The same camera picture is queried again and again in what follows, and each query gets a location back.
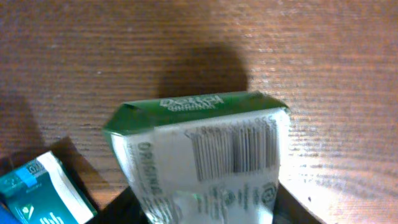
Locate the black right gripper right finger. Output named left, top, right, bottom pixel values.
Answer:
left=272, top=184, right=323, bottom=224

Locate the green white soap packet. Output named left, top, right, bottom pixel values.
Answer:
left=103, top=91, right=290, bottom=223

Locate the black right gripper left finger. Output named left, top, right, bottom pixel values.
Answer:
left=86, top=187, right=149, bottom=224

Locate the blue disposable razor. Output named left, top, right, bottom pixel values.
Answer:
left=0, top=204, right=20, bottom=224

